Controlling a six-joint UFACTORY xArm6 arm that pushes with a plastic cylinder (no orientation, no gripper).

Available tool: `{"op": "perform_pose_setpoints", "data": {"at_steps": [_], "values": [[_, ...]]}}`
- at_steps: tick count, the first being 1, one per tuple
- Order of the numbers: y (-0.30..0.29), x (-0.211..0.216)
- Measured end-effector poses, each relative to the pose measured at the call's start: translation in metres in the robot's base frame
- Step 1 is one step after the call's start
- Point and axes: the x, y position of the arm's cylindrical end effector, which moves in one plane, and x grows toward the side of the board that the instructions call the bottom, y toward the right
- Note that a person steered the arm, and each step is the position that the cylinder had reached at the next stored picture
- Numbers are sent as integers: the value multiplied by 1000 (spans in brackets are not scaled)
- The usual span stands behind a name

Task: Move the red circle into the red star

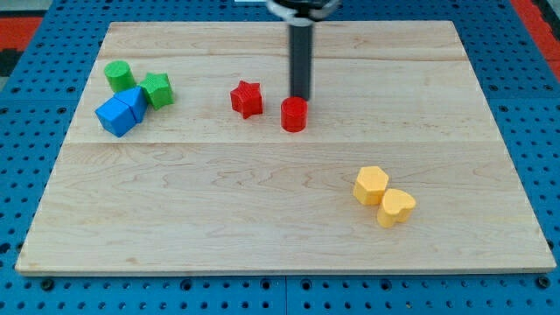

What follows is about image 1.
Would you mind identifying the red cylinder block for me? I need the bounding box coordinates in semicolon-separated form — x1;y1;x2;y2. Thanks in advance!
281;96;308;133

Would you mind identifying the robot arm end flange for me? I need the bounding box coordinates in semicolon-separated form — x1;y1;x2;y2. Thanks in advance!
266;0;342;26

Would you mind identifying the red star block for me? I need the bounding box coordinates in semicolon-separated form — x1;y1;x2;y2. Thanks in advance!
230;80;263;119

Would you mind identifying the green star block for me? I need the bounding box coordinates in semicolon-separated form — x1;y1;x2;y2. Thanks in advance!
139;73;174;110

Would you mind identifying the light wooden board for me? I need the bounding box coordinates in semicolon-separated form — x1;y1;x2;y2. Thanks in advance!
16;21;556;277

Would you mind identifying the yellow hexagon block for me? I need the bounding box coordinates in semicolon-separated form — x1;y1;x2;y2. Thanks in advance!
353;166;389;206

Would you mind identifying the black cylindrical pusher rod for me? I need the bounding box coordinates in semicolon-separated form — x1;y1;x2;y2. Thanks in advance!
288;24;313;101

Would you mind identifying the yellow heart block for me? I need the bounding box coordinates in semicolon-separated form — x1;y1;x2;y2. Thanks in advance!
376;188;417;228

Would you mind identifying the blue triangular block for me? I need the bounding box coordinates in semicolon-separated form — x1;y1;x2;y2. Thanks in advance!
114;86;148;123

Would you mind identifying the blue cube block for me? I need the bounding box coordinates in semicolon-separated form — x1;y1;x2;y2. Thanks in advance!
95;97;137;137

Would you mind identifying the green cylinder block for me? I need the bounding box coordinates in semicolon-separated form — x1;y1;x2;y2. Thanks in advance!
104;60;136;93

